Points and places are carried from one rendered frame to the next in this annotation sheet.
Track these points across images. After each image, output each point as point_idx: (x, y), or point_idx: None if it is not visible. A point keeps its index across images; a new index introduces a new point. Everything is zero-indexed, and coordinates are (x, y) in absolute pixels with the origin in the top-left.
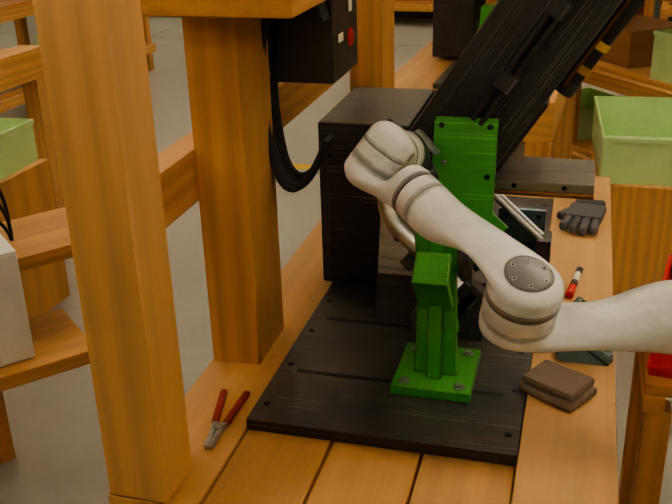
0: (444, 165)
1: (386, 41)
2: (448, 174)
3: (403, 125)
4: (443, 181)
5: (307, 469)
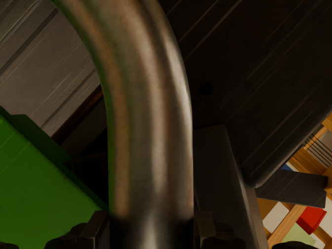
0: (60, 234)
1: (328, 125)
2: (24, 225)
3: (267, 177)
4: (16, 193)
5: None
